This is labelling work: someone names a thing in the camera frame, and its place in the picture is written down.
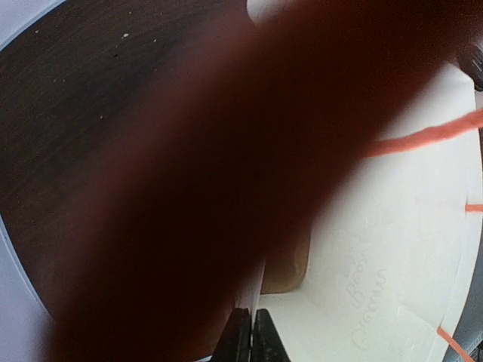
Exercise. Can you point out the white paper takeout bag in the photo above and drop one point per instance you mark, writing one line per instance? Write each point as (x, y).
(309, 165)

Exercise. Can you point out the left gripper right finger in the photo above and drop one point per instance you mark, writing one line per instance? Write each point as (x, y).
(266, 343)

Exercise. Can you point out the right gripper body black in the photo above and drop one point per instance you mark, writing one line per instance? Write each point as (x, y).
(470, 62)

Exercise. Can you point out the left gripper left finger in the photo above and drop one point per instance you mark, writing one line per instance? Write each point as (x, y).
(234, 344)

